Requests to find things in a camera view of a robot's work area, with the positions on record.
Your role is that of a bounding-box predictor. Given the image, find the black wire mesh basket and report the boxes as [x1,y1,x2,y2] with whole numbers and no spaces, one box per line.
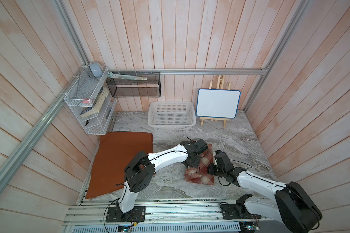
[106,71,161,98]

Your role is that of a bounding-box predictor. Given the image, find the worn book on shelf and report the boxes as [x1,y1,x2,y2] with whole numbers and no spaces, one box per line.
[80,86,109,118]

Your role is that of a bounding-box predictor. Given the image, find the aluminium rail frame front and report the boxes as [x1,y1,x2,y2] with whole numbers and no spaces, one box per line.
[61,199,289,233]

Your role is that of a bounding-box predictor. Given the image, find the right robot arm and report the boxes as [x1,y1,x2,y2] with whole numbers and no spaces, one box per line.
[208,150,322,233]

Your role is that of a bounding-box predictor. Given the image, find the red plaid skirt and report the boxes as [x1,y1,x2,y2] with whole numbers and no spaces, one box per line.
[184,144,214,185]

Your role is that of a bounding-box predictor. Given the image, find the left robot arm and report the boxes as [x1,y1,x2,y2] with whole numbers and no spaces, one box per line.
[118,139,208,214]

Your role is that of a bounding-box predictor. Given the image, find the wooden easel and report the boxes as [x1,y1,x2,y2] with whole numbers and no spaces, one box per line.
[200,75,230,128]

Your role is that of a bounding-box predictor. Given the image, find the white plastic basket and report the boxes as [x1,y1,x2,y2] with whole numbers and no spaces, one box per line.
[148,101,196,131]

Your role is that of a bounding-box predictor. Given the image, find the rust brown skirt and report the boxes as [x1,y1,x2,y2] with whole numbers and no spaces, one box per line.
[86,132,153,199]

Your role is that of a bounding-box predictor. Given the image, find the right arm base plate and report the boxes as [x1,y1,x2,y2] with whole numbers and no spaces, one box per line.
[219,202,262,220]

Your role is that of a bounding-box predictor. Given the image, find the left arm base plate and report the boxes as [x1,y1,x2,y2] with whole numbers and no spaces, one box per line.
[105,206,146,223]

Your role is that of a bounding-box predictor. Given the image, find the grey computer mouse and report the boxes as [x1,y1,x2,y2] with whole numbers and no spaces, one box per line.
[89,62,103,79]

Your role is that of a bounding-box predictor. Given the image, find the light green flat ruler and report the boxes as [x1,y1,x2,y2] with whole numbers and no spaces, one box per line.
[108,72,147,81]

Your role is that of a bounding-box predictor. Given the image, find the white wire shelf rack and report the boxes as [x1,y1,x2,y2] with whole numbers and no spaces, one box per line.
[64,65,117,135]

